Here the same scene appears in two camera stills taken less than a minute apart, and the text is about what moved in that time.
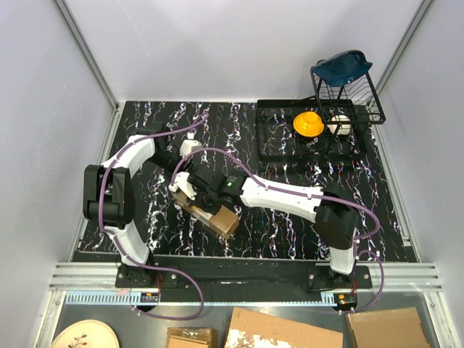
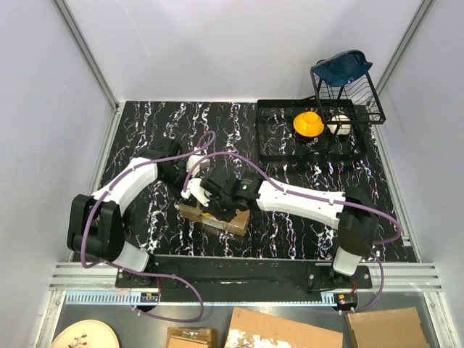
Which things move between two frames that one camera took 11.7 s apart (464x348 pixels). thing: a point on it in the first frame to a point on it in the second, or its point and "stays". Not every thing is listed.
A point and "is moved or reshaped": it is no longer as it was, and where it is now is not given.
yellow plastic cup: x=309 y=124 stays
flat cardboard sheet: x=251 y=328 stays
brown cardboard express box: x=222 y=220 is moved or reshaped
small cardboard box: x=189 y=337 stays
